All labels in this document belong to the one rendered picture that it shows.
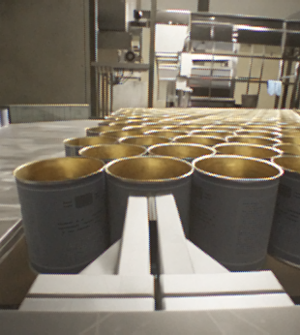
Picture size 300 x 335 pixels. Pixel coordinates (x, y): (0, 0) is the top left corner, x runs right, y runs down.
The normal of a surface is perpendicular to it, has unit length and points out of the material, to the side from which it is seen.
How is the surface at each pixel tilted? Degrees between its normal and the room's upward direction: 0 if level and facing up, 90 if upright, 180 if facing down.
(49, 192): 90
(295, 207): 91
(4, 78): 90
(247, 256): 90
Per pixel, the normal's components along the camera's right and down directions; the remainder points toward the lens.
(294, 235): -0.66, 0.21
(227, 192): -0.41, 0.25
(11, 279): 0.00, -0.96
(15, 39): 0.04, 0.28
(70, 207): 0.48, 0.25
